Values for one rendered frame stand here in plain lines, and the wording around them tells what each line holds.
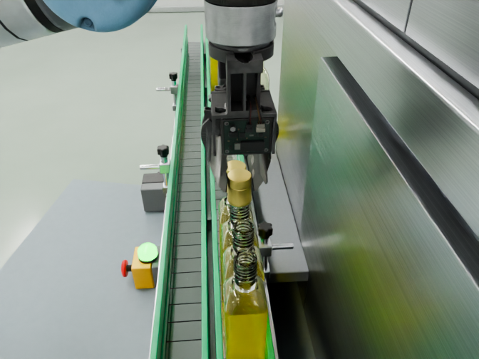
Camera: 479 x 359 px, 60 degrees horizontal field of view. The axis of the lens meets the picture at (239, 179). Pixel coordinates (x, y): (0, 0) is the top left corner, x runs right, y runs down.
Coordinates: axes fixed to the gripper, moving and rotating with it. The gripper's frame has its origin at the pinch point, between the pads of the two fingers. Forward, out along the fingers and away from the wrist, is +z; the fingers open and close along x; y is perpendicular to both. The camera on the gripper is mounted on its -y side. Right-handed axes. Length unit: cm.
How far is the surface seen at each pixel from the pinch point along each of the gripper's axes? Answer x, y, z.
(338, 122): 11.8, 3.0, -10.1
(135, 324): -21.7, -7.9, 42.8
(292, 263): 11.7, -10.6, 29.7
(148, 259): -18.8, -18.1, 34.1
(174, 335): -11.6, 4.1, 29.7
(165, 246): -13.2, -9.1, 21.2
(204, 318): -5.9, 7.2, 21.2
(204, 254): -5.9, -6.4, 21.2
